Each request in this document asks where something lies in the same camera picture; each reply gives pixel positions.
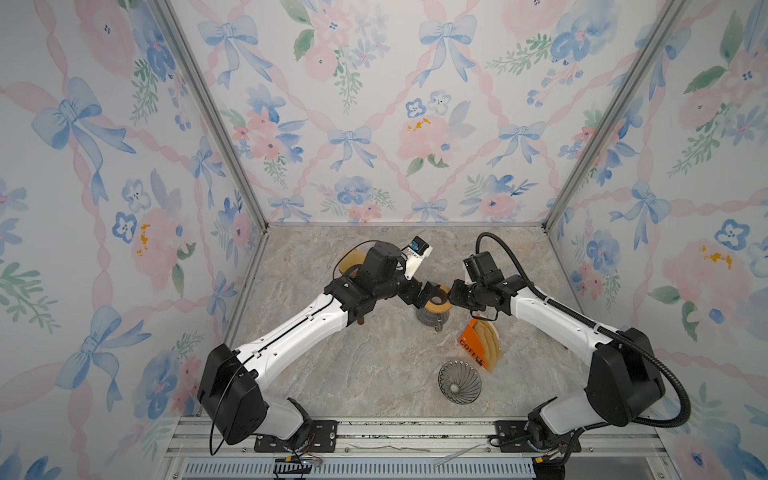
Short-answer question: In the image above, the grey glass dripper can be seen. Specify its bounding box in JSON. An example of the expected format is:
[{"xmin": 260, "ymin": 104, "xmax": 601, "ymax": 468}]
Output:
[{"xmin": 438, "ymin": 360, "xmax": 482, "ymax": 405}]

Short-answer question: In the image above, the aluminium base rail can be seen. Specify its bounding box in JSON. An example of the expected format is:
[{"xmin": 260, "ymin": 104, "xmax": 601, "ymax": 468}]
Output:
[{"xmin": 155, "ymin": 417, "xmax": 679, "ymax": 479}]

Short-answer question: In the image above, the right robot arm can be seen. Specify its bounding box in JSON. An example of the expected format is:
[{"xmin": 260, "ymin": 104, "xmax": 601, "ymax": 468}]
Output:
[{"xmin": 449, "ymin": 252, "xmax": 666, "ymax": 452}]

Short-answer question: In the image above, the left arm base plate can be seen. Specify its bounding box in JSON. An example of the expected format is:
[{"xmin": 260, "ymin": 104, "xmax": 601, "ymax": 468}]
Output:
[{"xmin": 254, "ymin": 420, "xmax": 339, "ymax": 454}]

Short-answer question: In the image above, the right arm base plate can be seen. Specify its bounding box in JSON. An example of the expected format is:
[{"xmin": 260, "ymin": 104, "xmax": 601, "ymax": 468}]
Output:
[{"xmin": 489, "ymin": 420, "xmax": 536, "ymax": 453}]

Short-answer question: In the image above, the orange coffee filter pack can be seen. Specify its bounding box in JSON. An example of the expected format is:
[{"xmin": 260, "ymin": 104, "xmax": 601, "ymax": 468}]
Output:
[{"xmin": 458, "ymin": 319, "xmax": 503, "ymax": 373}]

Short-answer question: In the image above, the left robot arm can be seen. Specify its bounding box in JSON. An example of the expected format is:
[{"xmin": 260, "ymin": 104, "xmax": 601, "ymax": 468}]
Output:
[{"xmin": 198, "ymin": 236, "xmax": 440, "ymax": 452}]

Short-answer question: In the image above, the brown paper coffee filter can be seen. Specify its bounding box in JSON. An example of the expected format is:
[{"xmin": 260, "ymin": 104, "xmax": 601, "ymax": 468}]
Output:
[{"xmin": 337, "ymin": 249, "xmax": 366, "ymax": 274}]

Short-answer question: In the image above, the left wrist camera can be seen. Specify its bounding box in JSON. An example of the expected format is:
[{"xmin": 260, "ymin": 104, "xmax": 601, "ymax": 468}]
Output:
[{"xmin": 402, "ymin": 236, "xmax": 433, "ymax": 280}]

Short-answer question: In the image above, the black corrugated cable conduit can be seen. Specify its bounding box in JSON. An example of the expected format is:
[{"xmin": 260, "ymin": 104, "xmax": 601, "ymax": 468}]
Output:
[{"xmin": 475, "ymin": 232, "xmax": 692, "ymax": 429}]

